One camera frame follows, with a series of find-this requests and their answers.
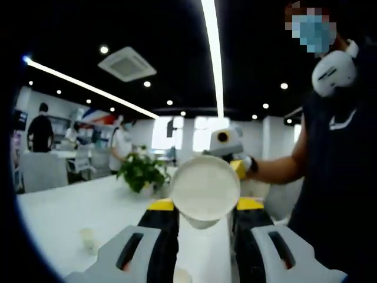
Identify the green potted plant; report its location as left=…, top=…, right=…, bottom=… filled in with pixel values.
left=116, top=145, right=171, bottom=196

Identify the person's right hand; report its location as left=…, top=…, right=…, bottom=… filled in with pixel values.
left=241, top=155, right=260, bottom=180

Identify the red blue wall graphic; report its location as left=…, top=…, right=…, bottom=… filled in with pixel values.
left=75, top=107, right=118, bottom=127

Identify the dark wall screen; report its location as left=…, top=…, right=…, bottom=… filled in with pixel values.
left=14, top=109, right=29, bottom=130

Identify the white table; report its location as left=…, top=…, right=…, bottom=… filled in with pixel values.
left=16, top=166, right=267, bottom=283

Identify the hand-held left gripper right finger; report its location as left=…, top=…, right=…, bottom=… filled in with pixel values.
left=232, top=196, right=348, bottom=283

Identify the ceiling air vent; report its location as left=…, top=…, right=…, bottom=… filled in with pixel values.
left=98, top=46, right=158, bottom=83

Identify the white worn device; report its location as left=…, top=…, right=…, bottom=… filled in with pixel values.
left=311, top=39, right=361, bottom=98

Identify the group of round ceiling spotlights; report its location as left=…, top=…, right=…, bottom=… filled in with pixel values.
left=28, top=45, right=292, bottom=124

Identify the curved ceiling light strip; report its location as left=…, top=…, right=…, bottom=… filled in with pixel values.
left=26, top=58, right=160, bottom=119
left=201, top=0, right=225, bottom=119

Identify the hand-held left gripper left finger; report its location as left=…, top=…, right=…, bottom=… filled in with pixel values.
left=63, top=198, right=180, bottom=283

